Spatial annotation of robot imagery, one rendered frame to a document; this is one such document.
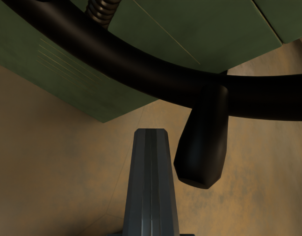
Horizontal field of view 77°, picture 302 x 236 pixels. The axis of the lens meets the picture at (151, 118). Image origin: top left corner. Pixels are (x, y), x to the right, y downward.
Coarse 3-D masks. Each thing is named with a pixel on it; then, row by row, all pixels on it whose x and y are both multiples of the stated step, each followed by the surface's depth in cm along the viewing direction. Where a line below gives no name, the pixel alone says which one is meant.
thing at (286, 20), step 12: (264, 0) 23; (276, 0) 22; (288, 0) 22; (300, 0) 22; (264, 12) 24; (276, 12) 24; (288, 12) 23; (300, 12) 23; (276, 24) 25; (288, 24) 24; (300, 24) 24; (288, 36) 26; (300, 36) 25
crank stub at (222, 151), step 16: (208, 96) 11; (224, 96) 11; (192, 112) 11; (208, 112) 10; (224, 112) 10; (192, 128) 10; (208, 128) 9; (224, 128) 10; (192, 144) 9; (208, 144) 9; (224, 144) 9; (176, 160) 9; (192, 160) 9; (208, 160) 9; (224, 160) 10; (192, 176) 9; (208, 176) 9
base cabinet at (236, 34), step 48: (0, 0) 38; (144, 0) 28; (192, 0) 26; (240, 0) 24; (0, 48) 56; (48, 48) 47; (144, 48) 36; (192, 48) 33; (240, 48) 30; (96, 96) 62; (144, 96) 52
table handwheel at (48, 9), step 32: (32, 0) 10; (64, 0) 11; (64, 32) 12; (96, 32) 12; (96, 64) 13; (128, 64) 13; (160, 64) 13; (160, 96) 14; (192, 96) 13; (256, 96) 11; (288, 96) 10
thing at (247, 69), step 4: (240, 64) 37; (244, 64) 38; (248, 64) 39; (252, 64) 40; (232, 68) 35; (236, 68) 36; (240, 68) 37; (244, 68) 38; (248, 68) 39; (252, 68) 40; (224, 72) 35; (228, 72) 34; (232, 72) 35; (236, 72) 36; (240, 72) 37; (244, 72) 38; (248, 72) 39; (252, 72) 40
